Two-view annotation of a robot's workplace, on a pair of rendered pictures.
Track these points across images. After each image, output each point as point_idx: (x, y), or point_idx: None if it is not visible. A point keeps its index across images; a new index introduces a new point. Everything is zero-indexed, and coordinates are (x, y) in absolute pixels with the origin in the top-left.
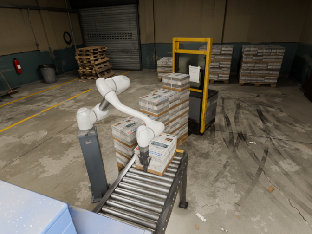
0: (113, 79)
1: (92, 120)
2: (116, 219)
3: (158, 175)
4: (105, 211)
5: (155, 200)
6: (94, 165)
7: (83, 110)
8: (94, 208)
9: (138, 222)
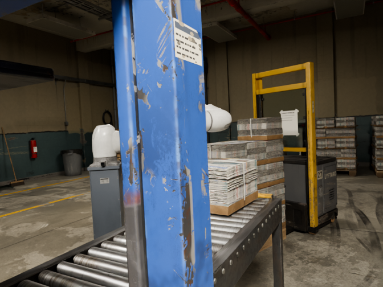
0: None
1: (115, 143)
2: (125, 253)
3: (220, 216)
4: (108, 246)
5: None
6: (108, 232)
7: (105, 125)
8: (88, 242)
9: None
